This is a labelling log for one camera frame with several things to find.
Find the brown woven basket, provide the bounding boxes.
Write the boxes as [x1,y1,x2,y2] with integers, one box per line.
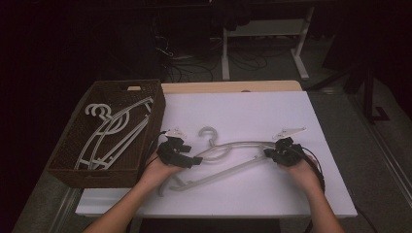
[45,79,167,189]

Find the black metal stand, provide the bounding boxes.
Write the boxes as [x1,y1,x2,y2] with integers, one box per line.
[361,62,392,124]

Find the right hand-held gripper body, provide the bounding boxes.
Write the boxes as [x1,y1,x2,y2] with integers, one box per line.
[272,127,307,168]

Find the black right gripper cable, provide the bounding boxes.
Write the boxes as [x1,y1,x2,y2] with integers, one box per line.
[299,146,326,233]

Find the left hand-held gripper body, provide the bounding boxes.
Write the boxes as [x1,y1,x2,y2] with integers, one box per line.
[156,127,190,169]

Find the person's right hand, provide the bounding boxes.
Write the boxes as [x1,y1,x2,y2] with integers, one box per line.
[280,158,325,193]

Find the white board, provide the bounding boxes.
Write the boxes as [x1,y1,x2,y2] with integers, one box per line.
[75,90,359,218]

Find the black floor cables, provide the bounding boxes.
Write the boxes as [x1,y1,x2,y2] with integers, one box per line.
[152,16,280,83]

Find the white desk frame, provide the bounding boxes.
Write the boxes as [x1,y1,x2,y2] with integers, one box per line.
[222,6,316,82]

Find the person's left hand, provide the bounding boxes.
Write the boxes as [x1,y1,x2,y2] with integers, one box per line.
[139,154,184,193]

